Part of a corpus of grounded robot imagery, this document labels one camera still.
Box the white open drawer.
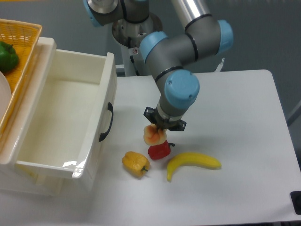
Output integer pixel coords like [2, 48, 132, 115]
[14, 49, 118, 192]

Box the black drawer handle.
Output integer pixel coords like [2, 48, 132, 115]
[98, 102, 114, 143]

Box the red bell pepper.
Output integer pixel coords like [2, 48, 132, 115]
[148, 140, 175, 160]

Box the yellow woven basket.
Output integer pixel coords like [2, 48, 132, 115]
[0, 19, 42, 137]

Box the green bell pepper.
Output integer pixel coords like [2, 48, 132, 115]
[0, 41, 19, 73]

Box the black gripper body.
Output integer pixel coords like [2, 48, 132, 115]
[155, 110, 182, 129]

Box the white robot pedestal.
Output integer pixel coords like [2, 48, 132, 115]
[112, 13, 163, 76]

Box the black cable on pedestal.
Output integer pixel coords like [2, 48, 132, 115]
[127, 37, 141, 76]

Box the white bracket behind table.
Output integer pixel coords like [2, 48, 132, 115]
[214, 57, 225, 73]

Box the yellow bell pepper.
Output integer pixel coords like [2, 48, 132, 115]
[122, 151, 150, 178]

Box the white drawer cabinet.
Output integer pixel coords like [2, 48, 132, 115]
[0, 37, 63, 196]

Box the black device at table edge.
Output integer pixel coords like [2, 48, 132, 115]
[290, 191, 301, 215]

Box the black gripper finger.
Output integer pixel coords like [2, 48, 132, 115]
[169, 120, 186, 131]
[143, 107, 157, 124]

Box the yellow banana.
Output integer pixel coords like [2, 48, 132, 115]
[166, 152, 222, 182]

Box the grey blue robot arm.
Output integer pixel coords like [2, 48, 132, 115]
[83, 0, 234, 131]

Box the white plate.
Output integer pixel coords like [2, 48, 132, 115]
[0, 73, 12, 120]

